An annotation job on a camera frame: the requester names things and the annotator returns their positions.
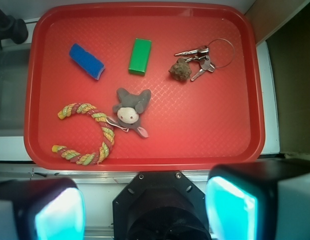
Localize grey plush mouse toy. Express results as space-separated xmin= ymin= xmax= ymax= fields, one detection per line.
xmin=112 ymin=88 xmax=151 ymax=138

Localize green rectangular block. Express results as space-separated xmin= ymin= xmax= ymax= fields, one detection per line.
xmin=128 ymin=38 xmax=152 ymax=76

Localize silver keys on ring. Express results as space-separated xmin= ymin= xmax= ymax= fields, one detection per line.
xmin=174 ymin=38 xmax=235 ymax=82

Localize red plastic tray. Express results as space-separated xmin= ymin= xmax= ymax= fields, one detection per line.
xmin=24 ymin=2 xmax=265 ymax=172

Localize multicolour twisted rope toy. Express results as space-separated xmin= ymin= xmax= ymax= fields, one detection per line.
xmin=52 ymin=102 xmax=115 ymax=166

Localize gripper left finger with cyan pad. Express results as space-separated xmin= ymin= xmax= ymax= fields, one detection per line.
xmin=0 ymin=178 xmax=86 ymax=240

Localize black clamp knob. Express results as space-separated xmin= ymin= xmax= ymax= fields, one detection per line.
xmin=0 ymin=9 xmax=29 ymax=51

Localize blue sponge block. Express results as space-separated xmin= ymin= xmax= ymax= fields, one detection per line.
xmin=69 ymin=43 xmax=105 ymax=80

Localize black octagonal mount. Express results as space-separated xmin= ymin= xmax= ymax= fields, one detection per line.
xmin=112 ymin=171 xmax=212 ymax=240

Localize brown rock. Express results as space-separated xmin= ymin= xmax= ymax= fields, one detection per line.
xmin=169 ymin=58 xmax=192 ymax=82

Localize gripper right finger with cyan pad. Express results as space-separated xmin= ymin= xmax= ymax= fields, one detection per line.
xmin=205 ymin=159 xmax=310 ymax=240

